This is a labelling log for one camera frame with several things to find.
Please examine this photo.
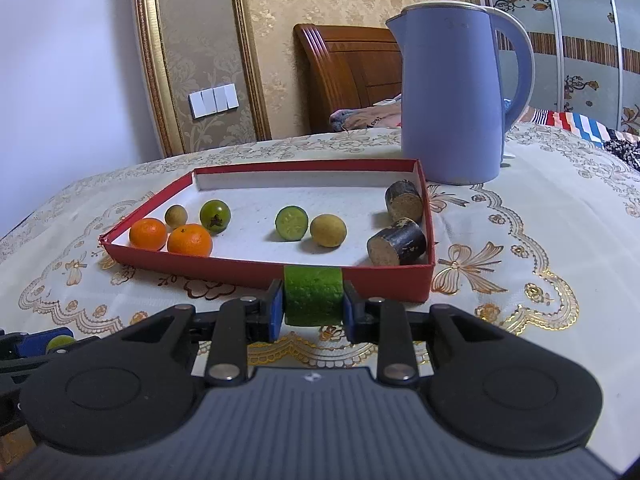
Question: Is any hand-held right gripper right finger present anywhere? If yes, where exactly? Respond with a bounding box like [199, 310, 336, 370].
[341, 280, 503, 386]

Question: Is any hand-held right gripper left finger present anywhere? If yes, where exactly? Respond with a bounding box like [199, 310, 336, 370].
[120, 279, 286, 387]

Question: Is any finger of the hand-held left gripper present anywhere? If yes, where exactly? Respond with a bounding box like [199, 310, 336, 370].
[0, 338, 101, 376]
[0, 327, 76, 358]

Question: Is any green cucumber piece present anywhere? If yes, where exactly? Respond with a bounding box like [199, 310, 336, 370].
[282, 266, 346, 328]
[274, 205, 307, 242]

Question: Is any large yellow longan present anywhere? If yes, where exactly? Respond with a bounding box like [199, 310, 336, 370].
[309, 214, 347, 248]

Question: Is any orange mandarin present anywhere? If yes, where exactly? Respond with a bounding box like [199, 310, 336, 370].
[166, 223, 214, 258]
[128, 217, 168, 252]

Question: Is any red cardboard box tray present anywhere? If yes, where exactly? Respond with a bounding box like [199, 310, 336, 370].
[100, 158, 437, 303]

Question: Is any pink patterned bedding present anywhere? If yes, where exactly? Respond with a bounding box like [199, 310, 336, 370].
[328, 94, 403, 133]

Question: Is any blue electric kettle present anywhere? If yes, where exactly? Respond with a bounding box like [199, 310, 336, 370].
[385, 1, 536, 186]

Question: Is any wooden bed headboard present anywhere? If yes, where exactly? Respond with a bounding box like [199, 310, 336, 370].
[293, 23, 403, 135]

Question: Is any striped colourful blanket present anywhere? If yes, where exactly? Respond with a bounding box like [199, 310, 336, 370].
[520, 107, 640, 148]

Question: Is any dark floral cloth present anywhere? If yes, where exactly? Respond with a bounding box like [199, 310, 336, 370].
[602, 139, 640, 171]

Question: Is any floral sliding door wardrobe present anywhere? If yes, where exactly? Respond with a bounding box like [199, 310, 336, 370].
[480, 0, 640, 136]

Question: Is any white wall switch panel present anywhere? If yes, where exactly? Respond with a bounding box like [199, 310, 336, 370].
[188, 83, 239, 120]

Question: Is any gold wall moulding frame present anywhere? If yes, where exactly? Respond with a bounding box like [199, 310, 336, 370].
[129, 0, 273, 158]

